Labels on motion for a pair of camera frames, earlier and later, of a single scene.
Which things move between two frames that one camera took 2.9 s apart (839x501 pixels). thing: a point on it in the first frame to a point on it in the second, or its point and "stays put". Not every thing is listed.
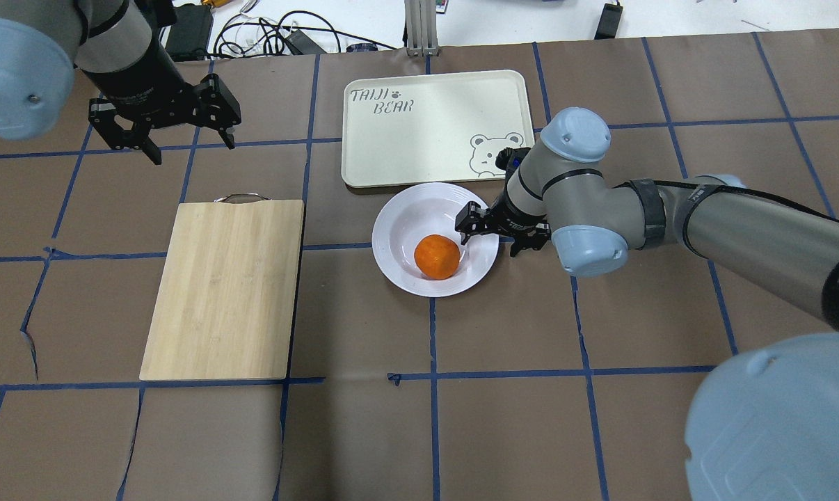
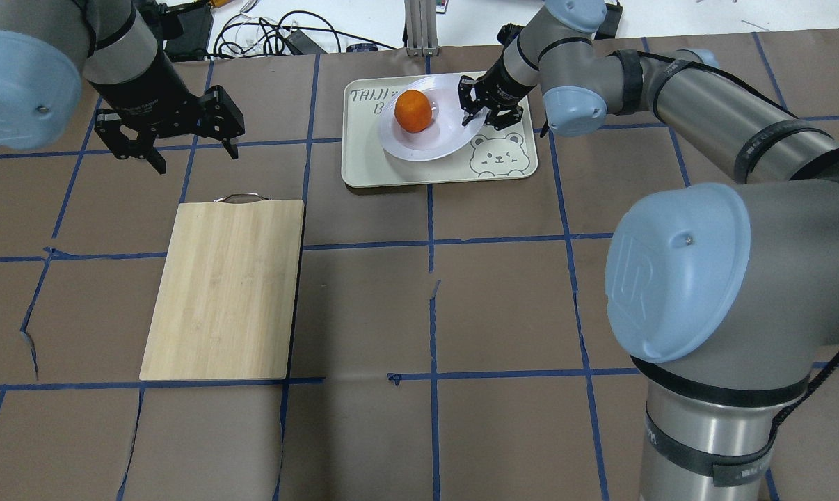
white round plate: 424,209 to 423,120
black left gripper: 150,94 stays put
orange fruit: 437,257 to 412,110
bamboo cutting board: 224,307 stays put
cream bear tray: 433,127 stays put
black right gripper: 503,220 to 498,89
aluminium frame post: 421,28 stays put
